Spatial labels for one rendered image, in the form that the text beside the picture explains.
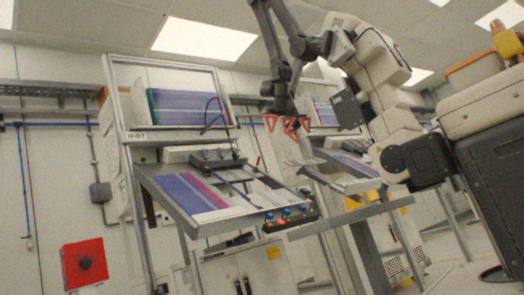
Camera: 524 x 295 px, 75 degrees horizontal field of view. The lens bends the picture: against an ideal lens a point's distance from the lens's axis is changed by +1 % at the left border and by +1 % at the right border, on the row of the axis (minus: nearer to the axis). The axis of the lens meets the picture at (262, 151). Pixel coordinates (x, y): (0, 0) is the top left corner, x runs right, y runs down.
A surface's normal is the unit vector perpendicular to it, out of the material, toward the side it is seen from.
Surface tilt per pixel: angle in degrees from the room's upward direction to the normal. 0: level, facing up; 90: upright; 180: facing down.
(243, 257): 90
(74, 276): 90
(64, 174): 90
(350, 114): 90
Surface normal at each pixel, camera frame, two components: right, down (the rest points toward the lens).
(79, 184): 0.58, -0.39
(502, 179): -0.66, -0.01
